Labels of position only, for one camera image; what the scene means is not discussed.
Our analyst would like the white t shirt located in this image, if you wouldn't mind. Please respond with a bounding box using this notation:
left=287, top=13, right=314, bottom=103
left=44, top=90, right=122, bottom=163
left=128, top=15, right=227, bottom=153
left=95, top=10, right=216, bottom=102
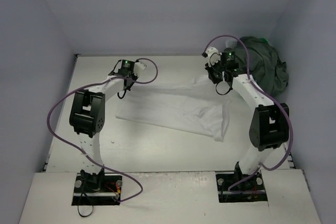
left=116, top=75, right=230, bottom=142

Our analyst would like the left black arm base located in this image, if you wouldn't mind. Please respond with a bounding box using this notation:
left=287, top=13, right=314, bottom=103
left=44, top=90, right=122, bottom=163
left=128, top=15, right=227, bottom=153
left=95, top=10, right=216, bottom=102
left=71, top=170, right=123, bottom=206

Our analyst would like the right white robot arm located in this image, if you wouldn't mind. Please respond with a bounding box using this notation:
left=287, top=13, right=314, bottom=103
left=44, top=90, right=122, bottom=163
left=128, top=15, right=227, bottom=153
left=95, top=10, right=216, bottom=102
left=202, top=47, right=292, bottom=188

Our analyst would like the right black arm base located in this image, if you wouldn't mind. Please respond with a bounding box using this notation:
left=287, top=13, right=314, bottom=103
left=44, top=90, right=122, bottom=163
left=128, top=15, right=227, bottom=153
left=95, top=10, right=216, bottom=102
left=215, top=163, right=268, bottom=204

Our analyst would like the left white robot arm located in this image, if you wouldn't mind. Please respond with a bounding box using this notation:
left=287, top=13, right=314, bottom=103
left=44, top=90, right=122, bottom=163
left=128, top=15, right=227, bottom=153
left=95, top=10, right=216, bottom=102
left=69, top=60, right=146, bottom=193

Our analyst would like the white laundry basket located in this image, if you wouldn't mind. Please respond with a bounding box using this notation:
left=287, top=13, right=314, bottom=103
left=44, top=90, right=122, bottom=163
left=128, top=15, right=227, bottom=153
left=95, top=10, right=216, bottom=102
left=225, top=38, right=238, bottom=48

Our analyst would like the grey green t shirt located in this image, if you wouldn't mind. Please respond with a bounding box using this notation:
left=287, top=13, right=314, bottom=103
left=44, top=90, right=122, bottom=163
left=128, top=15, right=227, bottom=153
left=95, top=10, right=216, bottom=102
left=234, top=36, right=289, bottom=97

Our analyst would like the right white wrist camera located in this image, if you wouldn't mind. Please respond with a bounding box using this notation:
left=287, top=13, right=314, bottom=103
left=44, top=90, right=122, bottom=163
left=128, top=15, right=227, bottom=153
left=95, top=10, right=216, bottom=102
left=202, top=47, right=221, bottom=66

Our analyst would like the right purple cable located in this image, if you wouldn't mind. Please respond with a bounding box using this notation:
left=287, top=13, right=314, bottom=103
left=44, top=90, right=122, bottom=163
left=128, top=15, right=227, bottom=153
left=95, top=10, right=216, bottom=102
left=203, top=35, right=293, bottom=196

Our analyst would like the purple cable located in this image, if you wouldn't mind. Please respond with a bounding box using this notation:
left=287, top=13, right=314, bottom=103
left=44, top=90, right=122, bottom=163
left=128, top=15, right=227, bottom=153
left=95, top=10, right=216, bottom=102
left=203, top=35, right=293, bottom=196
left=47, top=58, right=159, bottom=204

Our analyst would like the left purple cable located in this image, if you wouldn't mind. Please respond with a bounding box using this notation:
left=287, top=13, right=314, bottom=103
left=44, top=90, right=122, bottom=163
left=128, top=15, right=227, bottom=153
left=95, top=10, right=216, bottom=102
left=47, top=58, right=159, bottom=204

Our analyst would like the black thin looped cable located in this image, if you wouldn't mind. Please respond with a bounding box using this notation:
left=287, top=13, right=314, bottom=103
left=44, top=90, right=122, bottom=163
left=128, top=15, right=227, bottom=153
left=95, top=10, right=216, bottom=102
left=77, top=191, right=96, bottom=218

